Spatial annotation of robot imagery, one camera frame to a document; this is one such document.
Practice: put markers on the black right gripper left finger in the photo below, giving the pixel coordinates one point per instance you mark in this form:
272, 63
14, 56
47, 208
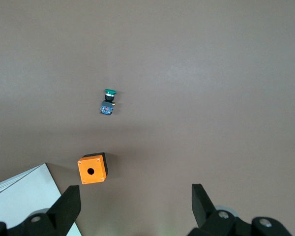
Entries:
64, 209

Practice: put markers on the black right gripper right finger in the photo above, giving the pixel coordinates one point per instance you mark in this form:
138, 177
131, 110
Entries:
204, 211

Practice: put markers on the green push button switch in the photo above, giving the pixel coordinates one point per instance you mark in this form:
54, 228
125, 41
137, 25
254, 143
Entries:
107, 107

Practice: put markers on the white drawer cabinet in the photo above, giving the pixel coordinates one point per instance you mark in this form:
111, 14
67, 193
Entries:
19, 196

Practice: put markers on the orange button enclosure box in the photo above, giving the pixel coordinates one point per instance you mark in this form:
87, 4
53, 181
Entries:
98, 172

